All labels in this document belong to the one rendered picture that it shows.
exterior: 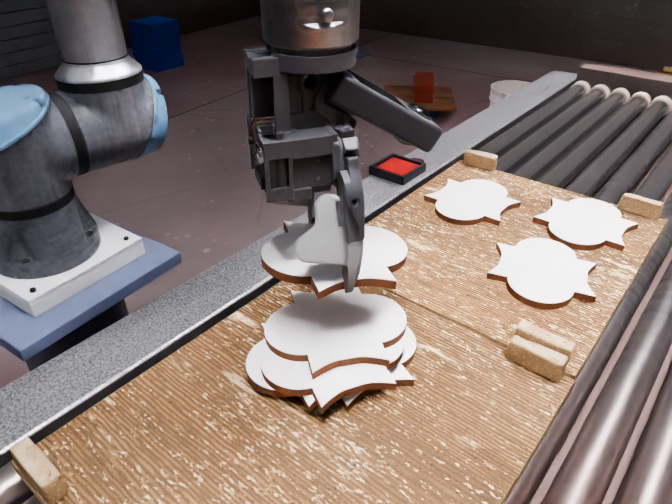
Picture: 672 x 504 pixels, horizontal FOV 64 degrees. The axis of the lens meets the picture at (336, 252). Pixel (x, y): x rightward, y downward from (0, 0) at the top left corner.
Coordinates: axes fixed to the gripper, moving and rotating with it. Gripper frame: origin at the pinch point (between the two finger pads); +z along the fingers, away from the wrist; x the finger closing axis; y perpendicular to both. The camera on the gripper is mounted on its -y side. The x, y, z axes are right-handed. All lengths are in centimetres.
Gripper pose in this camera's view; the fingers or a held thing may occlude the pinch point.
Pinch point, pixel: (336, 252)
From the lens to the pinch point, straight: 54.3
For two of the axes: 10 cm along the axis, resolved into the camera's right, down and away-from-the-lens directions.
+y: -9.5, 1.7, -2.6
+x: 3.2, 5.3, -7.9
